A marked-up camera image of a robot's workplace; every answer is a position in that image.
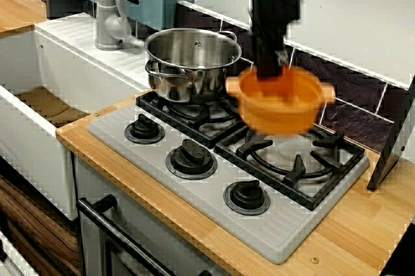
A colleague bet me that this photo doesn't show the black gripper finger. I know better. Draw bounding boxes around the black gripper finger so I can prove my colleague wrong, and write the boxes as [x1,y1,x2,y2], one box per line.
[257,57,283,80]
[274,49,289,65]

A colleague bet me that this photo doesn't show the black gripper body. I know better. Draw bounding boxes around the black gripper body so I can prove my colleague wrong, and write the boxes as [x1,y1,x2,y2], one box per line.
[248,18,292,63]

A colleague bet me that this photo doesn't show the orange plastic pot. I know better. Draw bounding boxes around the orange plastic pot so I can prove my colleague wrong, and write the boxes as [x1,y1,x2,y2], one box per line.
[225,65,337,136]

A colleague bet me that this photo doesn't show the black tiled backsplash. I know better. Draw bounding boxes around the black tiled backsplash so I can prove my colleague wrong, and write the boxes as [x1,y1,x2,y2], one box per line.
[0,0,403,154]

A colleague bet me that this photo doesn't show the stainless steel pot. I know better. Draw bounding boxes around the stainless steel pot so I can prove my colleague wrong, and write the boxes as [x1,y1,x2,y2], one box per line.
[144,28,243,105]

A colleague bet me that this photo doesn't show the black burner grate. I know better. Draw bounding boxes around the black burner grate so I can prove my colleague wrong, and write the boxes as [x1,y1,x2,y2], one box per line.
[135,89,247,149]
[213,123,366,211]

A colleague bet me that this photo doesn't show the black stove knob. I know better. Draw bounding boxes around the black stove knob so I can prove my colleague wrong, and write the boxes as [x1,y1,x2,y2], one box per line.
[124,113,166,144]
[165,139,218,180]
[222,179,272,216]

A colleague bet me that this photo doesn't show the black leaning panel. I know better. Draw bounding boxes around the black leaning panel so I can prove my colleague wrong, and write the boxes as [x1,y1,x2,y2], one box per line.
[366,75,415,192]

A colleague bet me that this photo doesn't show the grey faucet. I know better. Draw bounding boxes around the grey faucet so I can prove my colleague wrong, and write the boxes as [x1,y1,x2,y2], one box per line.
[94,0,145,52]

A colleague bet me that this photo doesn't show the grey stove top panel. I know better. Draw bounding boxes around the grey stove top panel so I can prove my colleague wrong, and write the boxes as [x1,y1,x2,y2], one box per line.
[86,89,371,266]

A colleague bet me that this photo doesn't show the wooden countertop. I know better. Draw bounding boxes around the wooden countertop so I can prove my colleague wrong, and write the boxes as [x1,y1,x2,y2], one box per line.
[55,94,415,276]

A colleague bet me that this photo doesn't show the white oven door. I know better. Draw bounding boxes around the white oven door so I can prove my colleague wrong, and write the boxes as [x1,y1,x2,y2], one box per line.
[73,155,228,276]

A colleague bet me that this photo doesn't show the white sink basin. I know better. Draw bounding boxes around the white sink basin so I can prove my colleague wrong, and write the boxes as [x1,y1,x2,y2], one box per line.
[0,12,153,222]

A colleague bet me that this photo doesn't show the wooden table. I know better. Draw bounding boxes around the wooden table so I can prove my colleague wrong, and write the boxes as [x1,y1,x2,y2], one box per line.
[0,0,48,34]

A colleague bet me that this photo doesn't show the black oven door handle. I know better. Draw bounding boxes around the black oven door handle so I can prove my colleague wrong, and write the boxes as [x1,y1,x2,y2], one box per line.
[77,194,176,276]

